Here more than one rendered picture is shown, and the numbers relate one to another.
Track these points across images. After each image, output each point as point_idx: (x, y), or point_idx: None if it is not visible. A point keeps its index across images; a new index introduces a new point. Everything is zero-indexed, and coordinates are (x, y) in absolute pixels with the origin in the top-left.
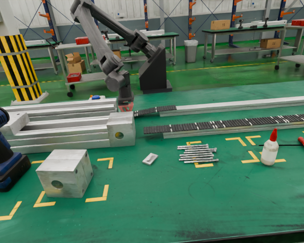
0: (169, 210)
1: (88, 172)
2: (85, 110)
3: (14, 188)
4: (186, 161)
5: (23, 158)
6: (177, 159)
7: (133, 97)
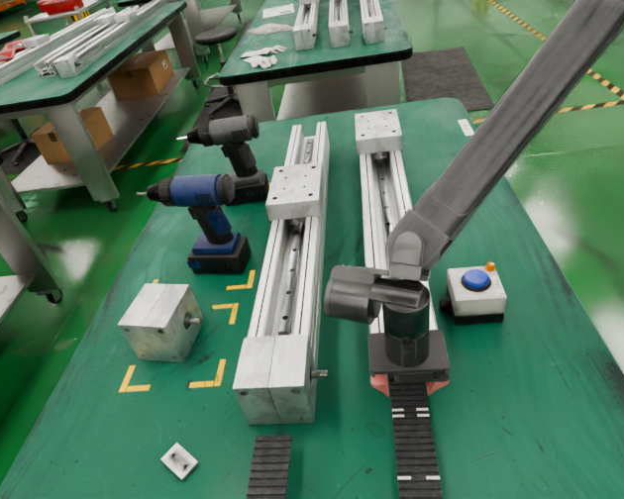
0: (45, 491)
1: (164, 350)
2: None
3: (199, 276)
4: None
5: (228, 257)
6: None
7: (430, 380)
